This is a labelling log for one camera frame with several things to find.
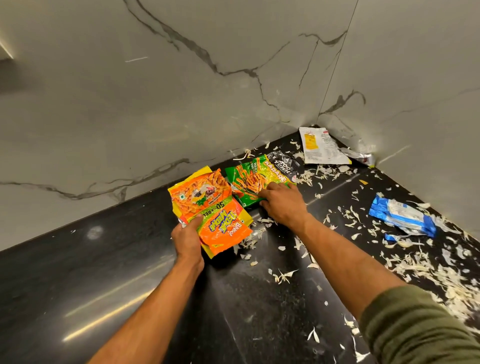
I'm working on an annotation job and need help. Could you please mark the green snack packet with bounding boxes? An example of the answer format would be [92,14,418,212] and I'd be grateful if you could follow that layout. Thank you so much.
[224,154,297,208]

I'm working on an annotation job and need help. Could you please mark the person's right forearm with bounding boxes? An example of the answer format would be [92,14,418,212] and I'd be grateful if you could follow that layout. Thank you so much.
[294,215,407,321]

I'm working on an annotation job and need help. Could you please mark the person's left forearm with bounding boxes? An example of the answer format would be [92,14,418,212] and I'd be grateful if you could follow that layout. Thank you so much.
[87,255,205,364]

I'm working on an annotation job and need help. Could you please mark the person's left hand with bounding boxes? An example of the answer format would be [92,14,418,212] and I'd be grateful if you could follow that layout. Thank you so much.
[170,214,205,271]

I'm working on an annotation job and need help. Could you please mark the black snack packet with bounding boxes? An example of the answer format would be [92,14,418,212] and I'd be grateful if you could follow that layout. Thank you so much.
[267,150,301,182]

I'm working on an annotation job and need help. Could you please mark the orange snack packet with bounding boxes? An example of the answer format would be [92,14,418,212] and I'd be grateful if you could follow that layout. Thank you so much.
[167,169,254,256]

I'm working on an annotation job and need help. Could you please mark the white printed packet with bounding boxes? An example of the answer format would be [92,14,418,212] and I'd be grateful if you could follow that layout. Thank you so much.
[298,127,352,165]

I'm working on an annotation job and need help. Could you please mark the crumpled silver wrapper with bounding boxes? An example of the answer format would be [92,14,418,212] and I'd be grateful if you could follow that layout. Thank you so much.
[338,146,376,168]

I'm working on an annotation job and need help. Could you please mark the yellow snack packet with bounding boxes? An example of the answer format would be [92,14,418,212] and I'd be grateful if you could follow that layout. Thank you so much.
[170,166,254,260]

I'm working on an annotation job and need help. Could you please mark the blue and white wrapper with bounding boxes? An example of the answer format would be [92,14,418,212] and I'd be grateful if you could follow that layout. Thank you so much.
[368,194,438,242]

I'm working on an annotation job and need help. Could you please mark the olive green sleeve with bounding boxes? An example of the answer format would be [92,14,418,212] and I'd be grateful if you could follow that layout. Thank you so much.
[358,284,480,364]

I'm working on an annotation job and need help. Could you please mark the person's right hand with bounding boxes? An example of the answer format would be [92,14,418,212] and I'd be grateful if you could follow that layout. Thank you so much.
[258,182,313,234]

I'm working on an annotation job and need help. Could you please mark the scattered white vegetable shreds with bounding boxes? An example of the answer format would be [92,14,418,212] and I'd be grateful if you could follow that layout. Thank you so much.
[228,139,480,363]

